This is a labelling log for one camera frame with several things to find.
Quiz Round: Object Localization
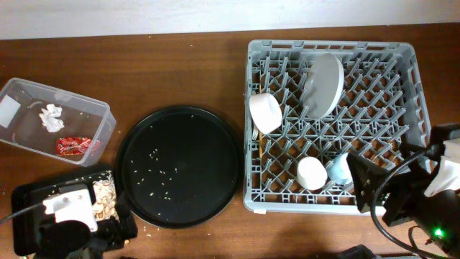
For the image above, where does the wooden chopstick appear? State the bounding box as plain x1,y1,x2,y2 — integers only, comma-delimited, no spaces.
258,85,263,168

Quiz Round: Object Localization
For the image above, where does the white plastic fork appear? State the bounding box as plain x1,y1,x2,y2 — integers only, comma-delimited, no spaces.
252,124,259,141

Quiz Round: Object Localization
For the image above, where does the light blue plastic cup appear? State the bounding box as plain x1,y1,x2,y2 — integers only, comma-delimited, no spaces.
326,153,353,185

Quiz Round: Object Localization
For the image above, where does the round black serving tray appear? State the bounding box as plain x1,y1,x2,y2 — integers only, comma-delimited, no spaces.
114,106,244,229

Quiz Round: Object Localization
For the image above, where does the white tissue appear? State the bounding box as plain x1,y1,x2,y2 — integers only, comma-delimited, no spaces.
39,104,65,133

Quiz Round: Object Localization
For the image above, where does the cream plastic cup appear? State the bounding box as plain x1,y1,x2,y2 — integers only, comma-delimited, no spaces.
297,157,328,190

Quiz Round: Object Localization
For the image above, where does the white bowl with food scraps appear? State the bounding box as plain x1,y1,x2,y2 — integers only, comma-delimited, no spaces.
249,93,282,135

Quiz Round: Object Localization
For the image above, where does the clear plastic bin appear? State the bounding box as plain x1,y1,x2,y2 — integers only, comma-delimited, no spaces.
1,78,116,166

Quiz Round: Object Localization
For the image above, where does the grey round plate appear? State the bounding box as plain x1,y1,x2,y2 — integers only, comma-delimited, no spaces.
303,53,344,119

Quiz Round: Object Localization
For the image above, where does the grey plastic dishwasher rack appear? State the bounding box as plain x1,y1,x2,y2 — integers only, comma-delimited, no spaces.
243,40,431,214

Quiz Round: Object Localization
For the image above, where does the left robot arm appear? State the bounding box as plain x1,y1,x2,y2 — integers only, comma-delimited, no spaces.
38,184,108,258

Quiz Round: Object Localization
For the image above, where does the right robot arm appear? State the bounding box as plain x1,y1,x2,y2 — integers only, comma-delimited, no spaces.
346,124,459,258

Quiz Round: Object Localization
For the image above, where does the red snack wrapper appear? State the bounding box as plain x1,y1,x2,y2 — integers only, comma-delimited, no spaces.
56,137,93,156

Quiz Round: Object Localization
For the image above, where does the food scraps pile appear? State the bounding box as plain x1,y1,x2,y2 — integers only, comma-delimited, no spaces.
92,170,119,222

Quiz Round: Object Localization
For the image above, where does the black rectangular tray bin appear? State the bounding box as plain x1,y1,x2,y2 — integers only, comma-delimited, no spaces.
11,163,138,256

